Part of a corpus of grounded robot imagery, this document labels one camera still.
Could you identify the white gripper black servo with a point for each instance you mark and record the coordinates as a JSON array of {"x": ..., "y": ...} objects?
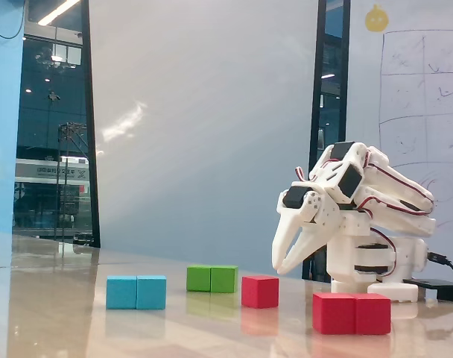
[{"x": 309, "y": 214}]

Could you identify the small red cube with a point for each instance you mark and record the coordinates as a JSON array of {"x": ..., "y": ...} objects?
[{"x": 260, "y": 292}]

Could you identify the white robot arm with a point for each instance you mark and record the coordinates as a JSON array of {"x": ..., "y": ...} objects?
[{"x": 398, "y": 179}]

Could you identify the long red block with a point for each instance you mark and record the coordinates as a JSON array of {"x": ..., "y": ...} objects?
[{"x": 351, "y": 315}]

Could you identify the long green block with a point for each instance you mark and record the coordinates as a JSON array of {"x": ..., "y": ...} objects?
[{"x": 211, "y": 279}]

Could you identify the long blue block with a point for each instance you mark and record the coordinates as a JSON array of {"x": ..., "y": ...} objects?
[{"x": 136, "y": 293}]

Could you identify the flat black box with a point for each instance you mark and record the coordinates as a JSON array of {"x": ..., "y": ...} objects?
[{"x": 450, "y": 290}]

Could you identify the whiteboard with pen drawings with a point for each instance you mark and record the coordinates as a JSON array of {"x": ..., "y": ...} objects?
[{"x": 416, "y": 56}]

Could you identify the yellow round sticker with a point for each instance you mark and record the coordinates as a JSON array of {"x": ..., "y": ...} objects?
[{"x": 376, "y": 20}]

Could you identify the black double window frame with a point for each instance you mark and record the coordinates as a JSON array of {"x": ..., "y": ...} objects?
[{"x": 314, "y": 130}]

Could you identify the slim black frame post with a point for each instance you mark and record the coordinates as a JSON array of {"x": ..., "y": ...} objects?
[{"x": 90, "y": 149}]

